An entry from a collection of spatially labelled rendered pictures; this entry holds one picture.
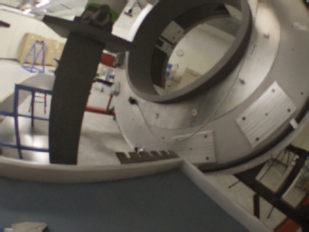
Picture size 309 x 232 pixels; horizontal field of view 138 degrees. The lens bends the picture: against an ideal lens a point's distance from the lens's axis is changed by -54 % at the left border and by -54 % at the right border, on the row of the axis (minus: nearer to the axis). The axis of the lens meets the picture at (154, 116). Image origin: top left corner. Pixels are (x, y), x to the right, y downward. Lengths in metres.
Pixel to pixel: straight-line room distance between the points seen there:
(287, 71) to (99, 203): 0.52
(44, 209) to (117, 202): 0.11
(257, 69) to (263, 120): 0.15
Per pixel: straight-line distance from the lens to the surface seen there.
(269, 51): 0.47
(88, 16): 0.35
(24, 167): 0.21
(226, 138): 0.41
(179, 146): 0.48
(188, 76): 5.30
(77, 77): 0.40
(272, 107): 0.39
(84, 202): 0.21
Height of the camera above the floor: 0.84
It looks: 14 degrees down
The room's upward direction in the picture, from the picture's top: 23 degrees clockwise
